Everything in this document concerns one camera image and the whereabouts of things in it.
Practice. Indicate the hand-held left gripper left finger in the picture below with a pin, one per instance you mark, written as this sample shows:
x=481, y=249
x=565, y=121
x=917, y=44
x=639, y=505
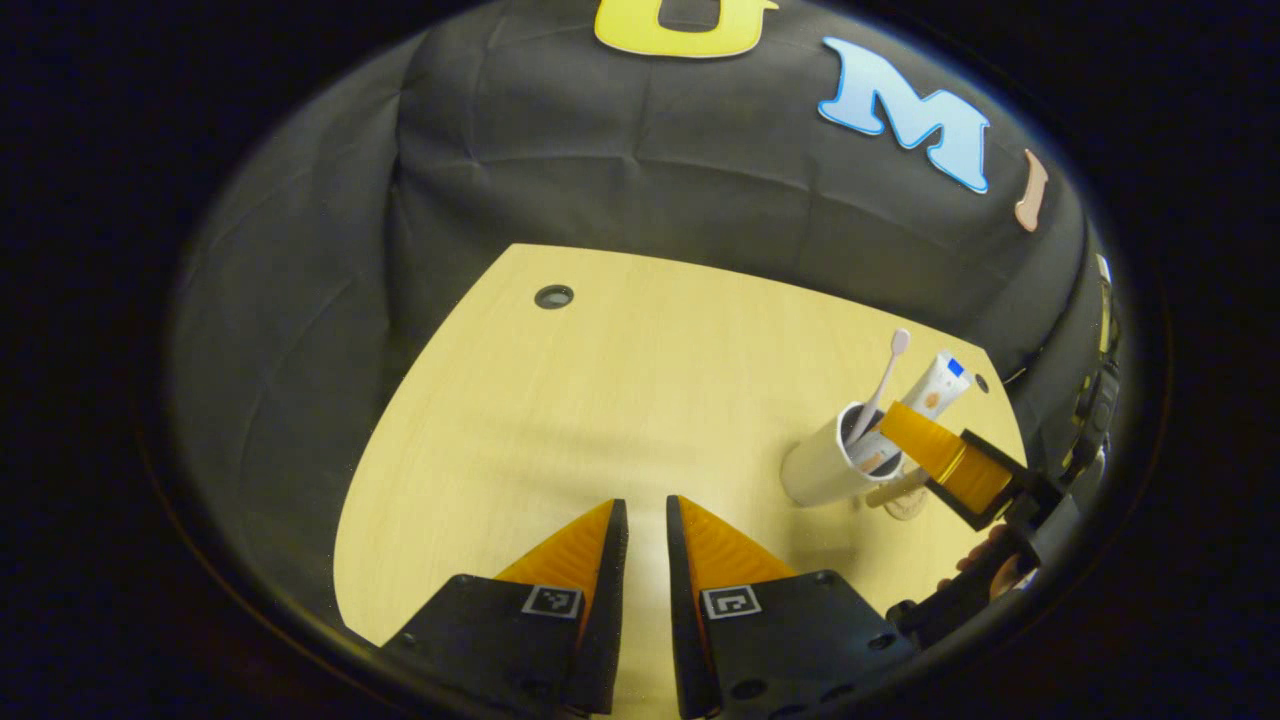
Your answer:
x=605, y=620

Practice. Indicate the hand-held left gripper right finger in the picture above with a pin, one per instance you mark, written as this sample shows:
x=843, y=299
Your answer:
x=685, y=620

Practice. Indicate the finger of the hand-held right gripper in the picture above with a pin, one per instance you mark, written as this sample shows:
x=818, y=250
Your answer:
x=925, y=440

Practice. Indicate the white toothpaste tube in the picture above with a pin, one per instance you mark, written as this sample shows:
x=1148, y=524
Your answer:
x=940, y=390

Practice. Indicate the round wooden coaster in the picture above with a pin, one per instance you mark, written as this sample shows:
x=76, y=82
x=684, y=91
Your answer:
x=908, y=510

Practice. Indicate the white toothbrush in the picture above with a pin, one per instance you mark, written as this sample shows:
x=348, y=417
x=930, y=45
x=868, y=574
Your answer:
x=888, y=375

